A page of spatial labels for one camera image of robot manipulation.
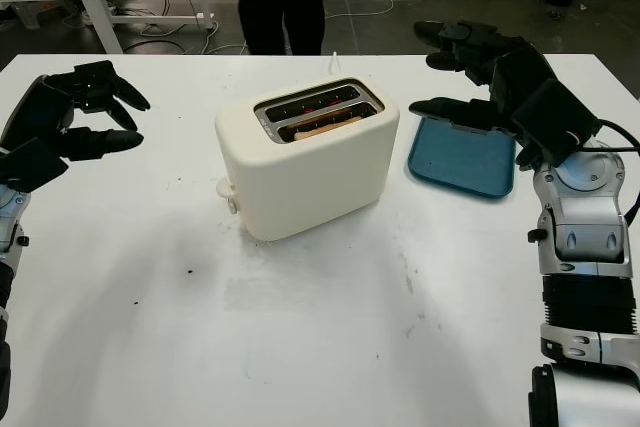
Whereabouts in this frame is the cream two-slot toaster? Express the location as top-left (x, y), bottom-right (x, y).
top-left (214, 76), bottom-right (401, 243)

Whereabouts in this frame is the toast slice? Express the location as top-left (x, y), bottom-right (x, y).
top-left (293, 115), bottom-right (365, 142)

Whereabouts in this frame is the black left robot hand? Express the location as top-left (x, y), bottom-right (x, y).
top-left (0, 60), bottom-right (151, 161)

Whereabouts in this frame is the person in black trousers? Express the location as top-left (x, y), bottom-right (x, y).
top-left (237, 0), bottom-right (331, 56)

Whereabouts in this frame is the blue plastic tray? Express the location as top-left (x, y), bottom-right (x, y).
top-left (406, 114), bottom-right (517, 203)

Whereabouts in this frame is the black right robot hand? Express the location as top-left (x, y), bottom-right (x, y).
top-left (408, 20), bottom-right (556, 148)

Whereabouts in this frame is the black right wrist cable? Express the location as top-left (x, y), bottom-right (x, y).
top-left (579, 119), bottom-right (640, 226)

